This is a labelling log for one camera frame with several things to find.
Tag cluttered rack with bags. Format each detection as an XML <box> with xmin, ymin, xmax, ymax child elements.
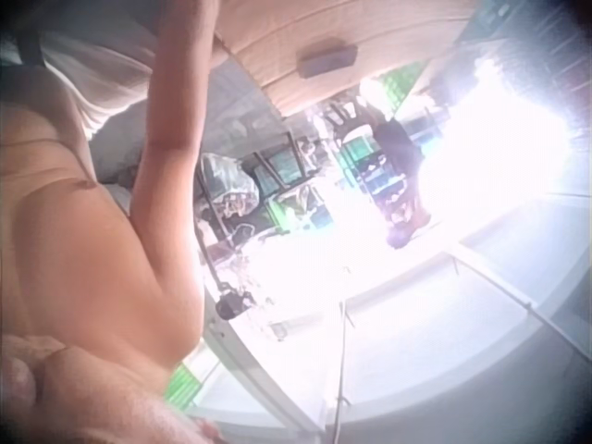
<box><xmin>196</xmin><ymin>131</ymin><xmax>325</xmax><ymax>241</ymax></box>

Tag small brown box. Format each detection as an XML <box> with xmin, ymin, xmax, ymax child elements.
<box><xmin>295</xmin><ymin>40</ymin><xmax>360</xmax><ymax>79</ymax></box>

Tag green slatted crate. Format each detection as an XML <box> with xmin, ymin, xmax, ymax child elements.
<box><xmin>161</xmin><ymin>363</ymin><xmax>205</xmax><ymax>404</ymax></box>

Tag black chair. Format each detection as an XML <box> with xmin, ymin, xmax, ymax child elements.
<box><xmin>323</xmin><ymin>99</ymin><xmax>372</xmax><ymax>145</ymax></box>

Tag small black hanging object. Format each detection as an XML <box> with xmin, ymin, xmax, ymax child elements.
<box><xmin>215</xmin><ymin>289</ymin><xmax>256</xmax><ymax>321</ymax></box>

